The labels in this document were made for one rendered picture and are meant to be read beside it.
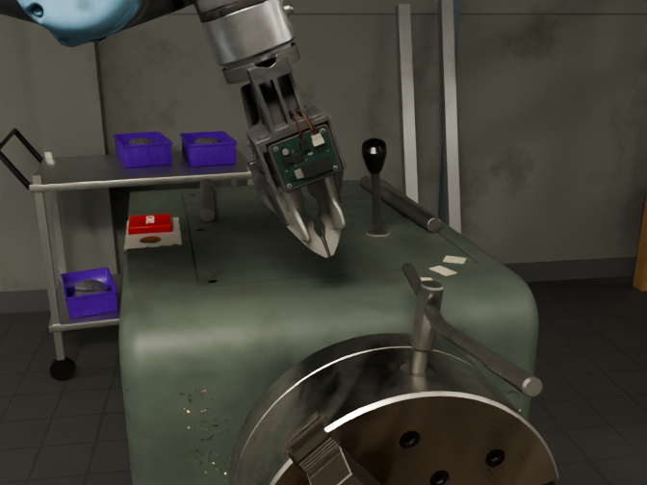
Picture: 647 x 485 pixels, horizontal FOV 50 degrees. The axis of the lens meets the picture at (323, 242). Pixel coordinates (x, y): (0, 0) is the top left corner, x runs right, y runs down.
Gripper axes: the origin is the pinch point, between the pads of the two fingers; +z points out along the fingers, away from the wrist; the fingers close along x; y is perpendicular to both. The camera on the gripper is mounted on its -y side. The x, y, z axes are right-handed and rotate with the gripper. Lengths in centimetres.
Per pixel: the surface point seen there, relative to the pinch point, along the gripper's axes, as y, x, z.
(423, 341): 13.4, 3.9, 7.2
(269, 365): 1.3, -10.1, 10.1
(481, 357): 28.6, 4.1, 0.5
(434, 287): 13.2, 6.5, 2.7
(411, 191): -249, 79, 92
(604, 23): -285, 220, 57
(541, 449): 16.8, 10.8, 21.2
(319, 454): 16.6, -8.5, 11.5
